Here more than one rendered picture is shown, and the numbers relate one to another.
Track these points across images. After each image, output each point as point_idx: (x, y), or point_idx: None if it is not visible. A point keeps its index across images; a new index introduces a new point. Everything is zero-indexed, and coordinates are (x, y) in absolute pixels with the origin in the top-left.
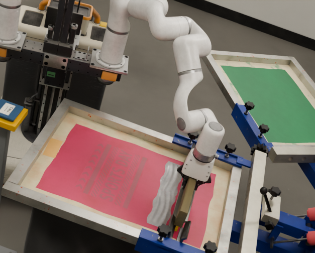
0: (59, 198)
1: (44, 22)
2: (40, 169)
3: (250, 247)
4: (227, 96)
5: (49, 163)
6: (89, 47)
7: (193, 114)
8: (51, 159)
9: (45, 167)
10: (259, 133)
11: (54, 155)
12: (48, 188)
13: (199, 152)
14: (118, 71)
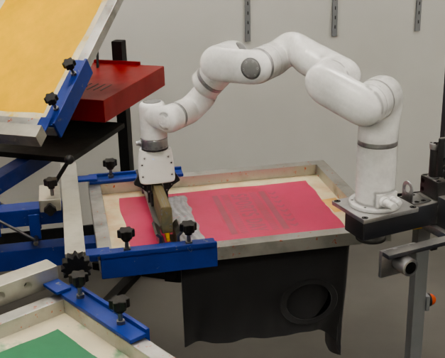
0: (277, 182)
1: None
2: (319, 189)
3: (67, 177)
4: None
5: (319, 194)
6: (407, 180)
7: (182, 99)
8: (322, 197)
9: (317, 192)
10: (82, 301)
11: (324, 201)
12: (294, 183)
13: None
14: (345, 197)
